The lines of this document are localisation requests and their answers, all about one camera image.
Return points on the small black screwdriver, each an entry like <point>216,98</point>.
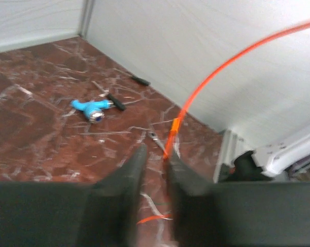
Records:
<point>110,97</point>

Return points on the yellow handled tool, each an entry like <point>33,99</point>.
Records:
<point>175,126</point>

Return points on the silver wrench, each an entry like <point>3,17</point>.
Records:
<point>156,139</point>

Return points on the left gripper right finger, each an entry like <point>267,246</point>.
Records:
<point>236,213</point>

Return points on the blue plastic connector tool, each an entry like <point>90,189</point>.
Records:
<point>92,110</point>

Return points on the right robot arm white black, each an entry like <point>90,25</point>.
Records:
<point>283,159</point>

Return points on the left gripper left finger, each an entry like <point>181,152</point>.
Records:
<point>74,214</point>

